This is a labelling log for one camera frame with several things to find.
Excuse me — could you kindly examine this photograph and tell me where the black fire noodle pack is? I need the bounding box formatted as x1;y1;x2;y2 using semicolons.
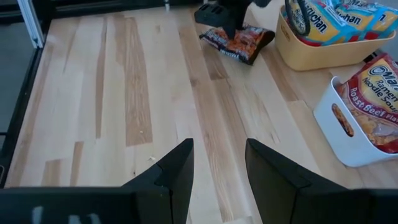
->
198;24;276;66

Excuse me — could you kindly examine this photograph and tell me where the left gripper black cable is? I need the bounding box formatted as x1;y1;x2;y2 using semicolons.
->
284;0;312;37

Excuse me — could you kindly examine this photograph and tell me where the red Maruchan ramen pack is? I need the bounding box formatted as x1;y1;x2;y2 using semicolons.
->
335;52;398;154

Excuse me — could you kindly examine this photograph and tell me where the white plastic bin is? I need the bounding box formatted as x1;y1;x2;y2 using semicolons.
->
313;76;398;168

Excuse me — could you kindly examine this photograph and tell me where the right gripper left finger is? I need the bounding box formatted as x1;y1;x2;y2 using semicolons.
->
0;139;195;224

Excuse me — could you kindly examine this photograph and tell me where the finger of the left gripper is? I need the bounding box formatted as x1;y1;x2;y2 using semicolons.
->
194;2;233;29
223;4;251;40

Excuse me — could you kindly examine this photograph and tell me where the orange plastic bin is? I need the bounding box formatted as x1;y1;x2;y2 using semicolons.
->
275;4;397;72

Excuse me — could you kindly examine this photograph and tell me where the blue Maruchan ramen pack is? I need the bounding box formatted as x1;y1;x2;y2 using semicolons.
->
334;0;398;40
287;0;360;47

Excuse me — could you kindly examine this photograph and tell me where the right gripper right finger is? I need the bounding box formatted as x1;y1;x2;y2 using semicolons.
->
244;139;398;224

